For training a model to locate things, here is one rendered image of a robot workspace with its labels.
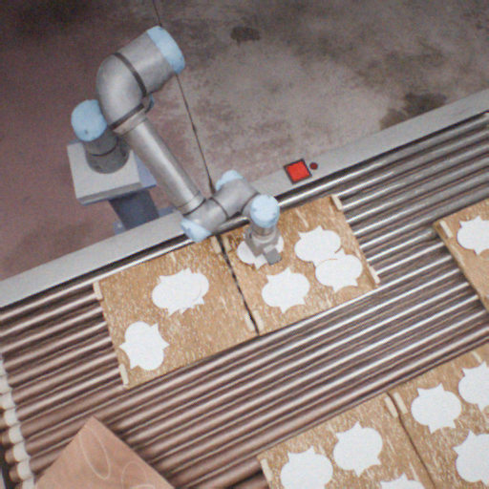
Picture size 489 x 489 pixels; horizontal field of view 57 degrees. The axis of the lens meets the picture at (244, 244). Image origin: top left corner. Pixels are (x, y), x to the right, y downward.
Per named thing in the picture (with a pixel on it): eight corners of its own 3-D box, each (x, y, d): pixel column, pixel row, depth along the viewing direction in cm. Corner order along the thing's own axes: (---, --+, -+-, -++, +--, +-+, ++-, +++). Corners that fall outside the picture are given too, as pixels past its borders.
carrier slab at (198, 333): (95, 283, 143) (93, 282, 142) (215, 237, 149) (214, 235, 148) (128, 390, 132) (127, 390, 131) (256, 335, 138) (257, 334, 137)
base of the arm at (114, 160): (79, 148, 161) (70, 131, 152) (119, 131, 163) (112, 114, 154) (95, 180, 156) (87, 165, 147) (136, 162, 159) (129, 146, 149)
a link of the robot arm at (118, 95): (74, 76, 97) (204, 248, 115) (115, 49, 99) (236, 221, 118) (69, 86, 107) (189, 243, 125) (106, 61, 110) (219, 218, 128)
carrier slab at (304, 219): (220, 236, 149) (220, 234, 148) (331, 196, 155) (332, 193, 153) (260, 336, 138) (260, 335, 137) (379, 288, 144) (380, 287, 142)
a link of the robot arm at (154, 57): (95, 105, 150) (112, 46, 100) (130, 80, 154) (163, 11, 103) (118, 136, 153) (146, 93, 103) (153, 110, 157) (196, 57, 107)
